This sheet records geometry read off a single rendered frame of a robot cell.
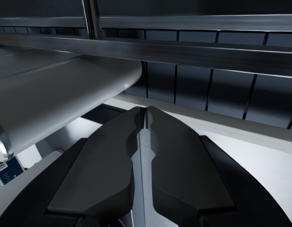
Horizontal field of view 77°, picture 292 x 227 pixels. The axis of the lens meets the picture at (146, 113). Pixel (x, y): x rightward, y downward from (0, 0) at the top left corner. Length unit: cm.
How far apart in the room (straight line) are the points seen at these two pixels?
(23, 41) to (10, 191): 32
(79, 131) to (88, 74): 24
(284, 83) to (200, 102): 8
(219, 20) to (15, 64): 21
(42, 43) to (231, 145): 27
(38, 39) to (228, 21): 17
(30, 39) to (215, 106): 20
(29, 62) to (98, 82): 10
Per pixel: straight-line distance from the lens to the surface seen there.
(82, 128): 38
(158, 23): 21
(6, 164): 68
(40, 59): 25
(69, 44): 17
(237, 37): 19
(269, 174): 32
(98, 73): 17
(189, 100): 22
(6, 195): 47
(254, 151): 30
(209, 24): 19
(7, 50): 30
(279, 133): 19
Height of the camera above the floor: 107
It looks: 47 degrees down
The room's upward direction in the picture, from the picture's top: 132 degrees counter-clockwise
